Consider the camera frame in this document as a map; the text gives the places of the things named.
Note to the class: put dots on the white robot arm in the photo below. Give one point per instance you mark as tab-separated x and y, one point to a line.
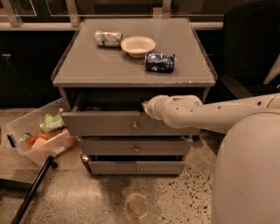
246	180

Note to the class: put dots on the green snack bag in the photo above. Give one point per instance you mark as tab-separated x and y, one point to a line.
52	123

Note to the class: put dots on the grey top drawer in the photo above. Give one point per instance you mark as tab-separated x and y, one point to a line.
104	119

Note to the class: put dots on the clear plastic storage bin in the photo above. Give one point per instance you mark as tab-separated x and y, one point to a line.
41	133

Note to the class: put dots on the grey middle drawer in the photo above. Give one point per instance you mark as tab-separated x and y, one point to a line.
136	146

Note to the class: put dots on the orange round object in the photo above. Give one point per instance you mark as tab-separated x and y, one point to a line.
36	140

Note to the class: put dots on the round floor drain cover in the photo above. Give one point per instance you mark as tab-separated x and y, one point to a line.
137	206

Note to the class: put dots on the brown bottle behind cabinet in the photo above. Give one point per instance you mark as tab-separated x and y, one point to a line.
85	160

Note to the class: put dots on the small green can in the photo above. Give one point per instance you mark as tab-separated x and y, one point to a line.
25	137

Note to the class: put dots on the grey drawer cabinet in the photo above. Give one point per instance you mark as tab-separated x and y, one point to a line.
88	72

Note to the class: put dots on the beige paper bowl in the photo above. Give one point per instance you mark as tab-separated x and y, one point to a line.
138	46

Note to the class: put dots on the grey drawer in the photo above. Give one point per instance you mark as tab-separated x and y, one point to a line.
104	119
136	167
136	146

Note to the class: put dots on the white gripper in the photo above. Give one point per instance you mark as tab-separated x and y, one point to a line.
152	108

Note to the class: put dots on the black metal bar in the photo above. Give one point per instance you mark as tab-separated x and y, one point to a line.
33	189

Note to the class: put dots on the grey bottom drawer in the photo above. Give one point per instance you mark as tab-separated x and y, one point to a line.
136	167

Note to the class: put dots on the black office chair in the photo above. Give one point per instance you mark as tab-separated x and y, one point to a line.
250	48

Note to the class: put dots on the blue crushed can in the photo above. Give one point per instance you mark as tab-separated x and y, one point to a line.
158	62

